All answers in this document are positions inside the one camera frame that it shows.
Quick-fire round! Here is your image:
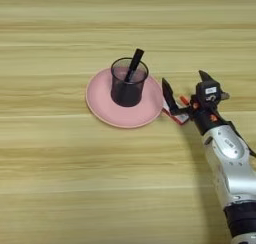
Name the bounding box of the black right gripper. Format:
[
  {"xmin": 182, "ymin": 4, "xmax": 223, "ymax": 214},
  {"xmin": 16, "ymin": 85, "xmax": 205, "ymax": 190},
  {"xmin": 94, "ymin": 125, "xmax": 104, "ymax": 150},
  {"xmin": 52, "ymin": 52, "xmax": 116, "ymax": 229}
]
[{"xmin": 161, "ymin": 69, "xmax": 232, "ymax": 136}]

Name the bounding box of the red and black pen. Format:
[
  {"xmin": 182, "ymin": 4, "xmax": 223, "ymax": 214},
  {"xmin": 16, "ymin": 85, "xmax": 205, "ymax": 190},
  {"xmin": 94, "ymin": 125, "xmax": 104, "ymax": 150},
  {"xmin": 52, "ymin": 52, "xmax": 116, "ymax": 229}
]
[{"xmin": 179, "ymin": 94, "xmax": 191, "ymax": 107}]

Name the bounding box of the black marker pen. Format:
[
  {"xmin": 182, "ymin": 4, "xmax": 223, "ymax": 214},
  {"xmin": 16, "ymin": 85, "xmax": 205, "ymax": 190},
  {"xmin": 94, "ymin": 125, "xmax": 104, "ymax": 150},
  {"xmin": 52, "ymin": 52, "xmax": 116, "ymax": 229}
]
[{"xmin": 123, "ymin": 48, "xmax": 145, "ymax": 83}]

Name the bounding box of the black mesh pen cup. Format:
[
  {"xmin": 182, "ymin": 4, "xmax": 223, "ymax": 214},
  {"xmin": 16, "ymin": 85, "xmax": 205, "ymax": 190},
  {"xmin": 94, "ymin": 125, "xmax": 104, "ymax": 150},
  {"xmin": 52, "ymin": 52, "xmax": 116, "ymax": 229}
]
[{"xmin": 110, "ymin": 57, "xmax": 150, "ymax": 108}]

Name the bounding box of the white and red eraser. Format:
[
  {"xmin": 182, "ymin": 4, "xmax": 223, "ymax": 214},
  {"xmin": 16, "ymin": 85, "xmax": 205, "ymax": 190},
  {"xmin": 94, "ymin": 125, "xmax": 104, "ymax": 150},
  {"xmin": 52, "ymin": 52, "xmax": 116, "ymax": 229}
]
[{"xmin": 161, "ymin": 99, "xmax": 190, "ymax": 126}]

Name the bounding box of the pink round plate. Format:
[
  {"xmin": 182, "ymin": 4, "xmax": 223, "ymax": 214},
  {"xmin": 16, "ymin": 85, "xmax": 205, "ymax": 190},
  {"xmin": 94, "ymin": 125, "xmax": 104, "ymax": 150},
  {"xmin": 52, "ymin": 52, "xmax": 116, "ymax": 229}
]
[{"xmin": 85, "ymin": 66, "xmax": 164, "ymax": 129}]

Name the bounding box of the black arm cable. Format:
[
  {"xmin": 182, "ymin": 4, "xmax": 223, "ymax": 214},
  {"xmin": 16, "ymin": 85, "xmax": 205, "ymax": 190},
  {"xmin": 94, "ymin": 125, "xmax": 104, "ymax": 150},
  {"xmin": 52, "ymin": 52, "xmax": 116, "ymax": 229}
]
[{"xmin": 229, "ymin": 120, "xmax": 256, "ymax": 158}]

